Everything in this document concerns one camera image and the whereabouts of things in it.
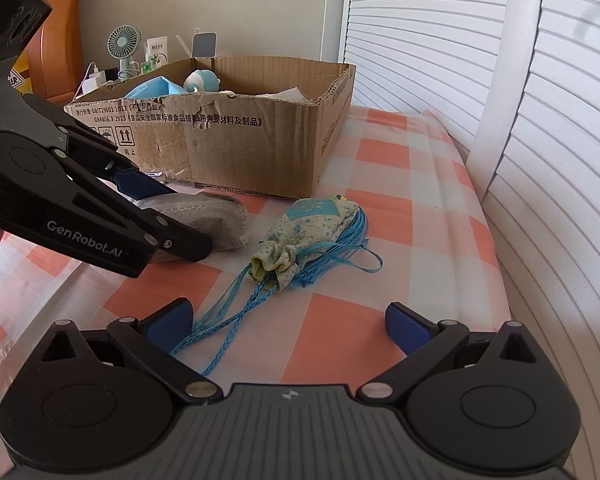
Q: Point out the green desk fan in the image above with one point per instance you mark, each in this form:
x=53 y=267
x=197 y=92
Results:
x=122 y=44

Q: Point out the checkered pink tablecloth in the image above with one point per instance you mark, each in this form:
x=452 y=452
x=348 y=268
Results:
x=429 y=247

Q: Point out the cardboard box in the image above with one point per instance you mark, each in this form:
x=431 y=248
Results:
x=230 y=139

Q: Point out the white louvered closet doors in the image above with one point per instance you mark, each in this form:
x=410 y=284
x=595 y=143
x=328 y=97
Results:
x=517 y=85

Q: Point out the wooden headboard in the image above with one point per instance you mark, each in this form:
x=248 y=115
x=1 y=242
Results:
x=55 y=54

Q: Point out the yellow duck bag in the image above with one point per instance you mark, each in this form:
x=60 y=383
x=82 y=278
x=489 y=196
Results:
x=19 y=77

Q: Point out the white cream tube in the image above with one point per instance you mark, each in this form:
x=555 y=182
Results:
x=158 y=49

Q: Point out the small tablet on stand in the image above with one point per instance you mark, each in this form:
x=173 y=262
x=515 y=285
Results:
x=204 y=49

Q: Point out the blue white round plush toy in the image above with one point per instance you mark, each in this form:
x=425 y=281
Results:
x=202 y=81

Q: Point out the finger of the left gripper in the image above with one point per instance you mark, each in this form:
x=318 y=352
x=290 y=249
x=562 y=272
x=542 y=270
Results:
x=105 y=225
x=97 y=154

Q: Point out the blue face mask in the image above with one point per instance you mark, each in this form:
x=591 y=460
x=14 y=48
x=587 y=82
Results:
x=154 y=88

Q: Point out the white power strip charger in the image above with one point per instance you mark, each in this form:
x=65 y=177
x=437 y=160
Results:
x=92 y=80

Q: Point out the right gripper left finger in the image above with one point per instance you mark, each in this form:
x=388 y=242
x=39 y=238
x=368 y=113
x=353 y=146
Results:
x=148 y=344

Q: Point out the green sanitizer bottle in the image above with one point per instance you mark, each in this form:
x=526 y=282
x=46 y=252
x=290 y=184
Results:
x=148 y=64

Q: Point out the white cloth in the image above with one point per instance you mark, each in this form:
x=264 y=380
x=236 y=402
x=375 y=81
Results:
x=291 y=95

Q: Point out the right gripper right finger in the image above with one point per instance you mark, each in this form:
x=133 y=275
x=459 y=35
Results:
x=430 y=348

